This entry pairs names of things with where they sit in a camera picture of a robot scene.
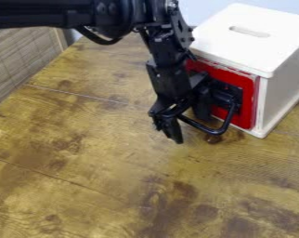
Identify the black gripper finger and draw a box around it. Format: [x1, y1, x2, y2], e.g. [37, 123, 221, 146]
[193, 86, 213, 122]
[152, 114, 184, 144]

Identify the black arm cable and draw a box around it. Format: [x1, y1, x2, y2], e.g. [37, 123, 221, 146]
[74, 24, 127, 46]

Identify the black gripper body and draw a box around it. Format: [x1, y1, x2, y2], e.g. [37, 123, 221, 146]
[146, 59, 209, 118]

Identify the black metal drawer handle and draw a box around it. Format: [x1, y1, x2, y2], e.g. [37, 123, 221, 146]
[177, 79, 242, 136]

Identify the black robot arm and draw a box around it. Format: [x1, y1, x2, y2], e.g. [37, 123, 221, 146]
[0, 0, 220, 143]

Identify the white wooden box cabinet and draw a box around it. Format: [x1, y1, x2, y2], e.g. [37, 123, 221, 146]
[190, 3, 299, 138]

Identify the red drawer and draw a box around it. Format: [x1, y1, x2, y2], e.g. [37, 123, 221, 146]
[186, 59, 258, 129]

